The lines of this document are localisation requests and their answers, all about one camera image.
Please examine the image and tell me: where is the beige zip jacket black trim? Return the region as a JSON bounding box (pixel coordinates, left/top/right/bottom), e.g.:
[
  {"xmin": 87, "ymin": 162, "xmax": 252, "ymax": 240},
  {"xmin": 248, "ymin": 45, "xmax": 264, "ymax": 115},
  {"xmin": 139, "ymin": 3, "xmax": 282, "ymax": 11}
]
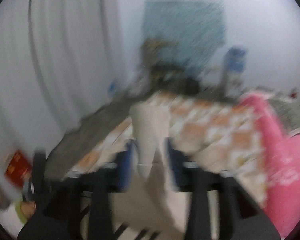
[{"xmin": 79, "ymin": 100, "xmax": 221, "ymax": 240}]

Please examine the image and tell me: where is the person left hand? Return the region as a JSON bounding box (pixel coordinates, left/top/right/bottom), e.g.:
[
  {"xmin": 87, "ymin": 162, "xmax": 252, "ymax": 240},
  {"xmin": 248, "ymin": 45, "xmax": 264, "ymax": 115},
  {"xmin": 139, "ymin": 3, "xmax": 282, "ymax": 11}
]
[{"xmin": 20, "ymin": 201, "xmax": 37, "ymax": 219}]

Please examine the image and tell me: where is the green fluffy sleeve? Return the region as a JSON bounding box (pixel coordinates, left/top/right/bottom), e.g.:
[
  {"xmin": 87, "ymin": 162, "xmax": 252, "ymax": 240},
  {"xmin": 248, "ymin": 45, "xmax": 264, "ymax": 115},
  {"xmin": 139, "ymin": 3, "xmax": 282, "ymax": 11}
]
[{"xmin": 14, "ymin": 199, "xmax": 30, "ymax": 224}]

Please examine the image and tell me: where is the red paper gift bag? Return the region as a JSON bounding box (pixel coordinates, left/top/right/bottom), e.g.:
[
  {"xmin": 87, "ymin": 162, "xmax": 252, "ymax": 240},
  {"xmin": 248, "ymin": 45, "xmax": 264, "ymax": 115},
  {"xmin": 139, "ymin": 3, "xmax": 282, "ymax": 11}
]
[{"xmin": 5, "ymin": 150, "xmax": 32, "ymax": 189}]

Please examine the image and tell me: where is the pink floral blanket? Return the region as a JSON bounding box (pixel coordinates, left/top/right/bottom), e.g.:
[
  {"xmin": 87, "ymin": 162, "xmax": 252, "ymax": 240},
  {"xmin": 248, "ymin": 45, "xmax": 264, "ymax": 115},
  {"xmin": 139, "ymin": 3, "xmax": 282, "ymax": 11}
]
[{"xmin": 240, "ymin": 93, "xmax": 300, "ymax": 238}]

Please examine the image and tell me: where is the patterned bed sheet mattress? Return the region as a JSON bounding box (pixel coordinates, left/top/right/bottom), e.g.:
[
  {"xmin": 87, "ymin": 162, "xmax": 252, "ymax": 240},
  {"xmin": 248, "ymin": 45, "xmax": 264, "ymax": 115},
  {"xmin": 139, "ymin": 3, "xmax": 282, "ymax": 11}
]
[{"xmin": 65, "ymin": 90, "xmax": 268, "ymax": 205}]

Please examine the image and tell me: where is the small blue carton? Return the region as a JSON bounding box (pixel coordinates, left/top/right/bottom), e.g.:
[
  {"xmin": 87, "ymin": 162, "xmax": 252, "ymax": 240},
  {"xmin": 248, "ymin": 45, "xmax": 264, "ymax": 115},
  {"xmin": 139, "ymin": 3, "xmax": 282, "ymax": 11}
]
[{"xmin": 108, "ymin": 81, "xmax": 117, "ymax": 97}]

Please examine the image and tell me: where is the grey lace pillow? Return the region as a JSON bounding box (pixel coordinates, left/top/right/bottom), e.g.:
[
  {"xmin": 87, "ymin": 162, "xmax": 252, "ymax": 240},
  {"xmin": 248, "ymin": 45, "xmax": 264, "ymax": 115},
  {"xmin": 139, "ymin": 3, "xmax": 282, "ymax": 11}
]
[{"xmin": 267, "ymin": 98, "xmax": 300, "ymax": 137}]

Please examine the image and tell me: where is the wooden chair black seat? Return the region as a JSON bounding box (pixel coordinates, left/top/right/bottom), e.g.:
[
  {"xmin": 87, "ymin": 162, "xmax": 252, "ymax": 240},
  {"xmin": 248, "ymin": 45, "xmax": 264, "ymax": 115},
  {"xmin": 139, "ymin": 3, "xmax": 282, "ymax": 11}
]
[{"xmin": 141, "ymin": 37, "xmax": 200, "ymax": 95}]

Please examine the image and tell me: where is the blue water dispenser bottle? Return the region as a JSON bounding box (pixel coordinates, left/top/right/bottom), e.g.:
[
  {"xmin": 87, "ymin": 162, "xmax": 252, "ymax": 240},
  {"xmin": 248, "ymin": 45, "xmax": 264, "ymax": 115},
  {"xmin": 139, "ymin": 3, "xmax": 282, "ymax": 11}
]
[{"xmin": 224, "ymin": 46, "xmax": 248, "ymax": 90}]

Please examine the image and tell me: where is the white curtain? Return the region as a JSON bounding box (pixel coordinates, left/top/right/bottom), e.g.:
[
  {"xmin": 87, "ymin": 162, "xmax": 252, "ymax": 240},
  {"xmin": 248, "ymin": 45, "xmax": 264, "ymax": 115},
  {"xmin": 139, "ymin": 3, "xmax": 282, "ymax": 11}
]
[{"xmin": 0, "ymin": 0, "xmax": 128, "ymax": 170}]

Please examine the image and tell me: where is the teal floral hanging cloth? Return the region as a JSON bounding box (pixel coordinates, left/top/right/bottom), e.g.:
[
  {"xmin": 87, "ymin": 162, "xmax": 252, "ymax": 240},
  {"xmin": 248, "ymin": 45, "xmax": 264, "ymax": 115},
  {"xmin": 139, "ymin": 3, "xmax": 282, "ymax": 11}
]
[{"xmin": 142, "ymin": 0, "xmax": 225, "ymax": 70}]

